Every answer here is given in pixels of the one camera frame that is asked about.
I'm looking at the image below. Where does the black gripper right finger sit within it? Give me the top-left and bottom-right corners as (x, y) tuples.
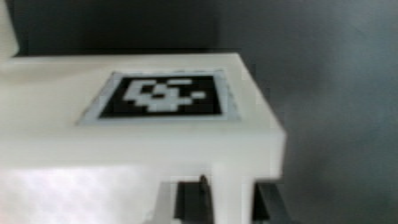
(251, 182), (292, 224)

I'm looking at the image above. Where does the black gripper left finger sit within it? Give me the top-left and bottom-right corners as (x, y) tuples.
(173, 175), (212, 224)

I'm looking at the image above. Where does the white drawer with knob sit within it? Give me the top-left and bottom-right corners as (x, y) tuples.
(0, 0), (285, 224)

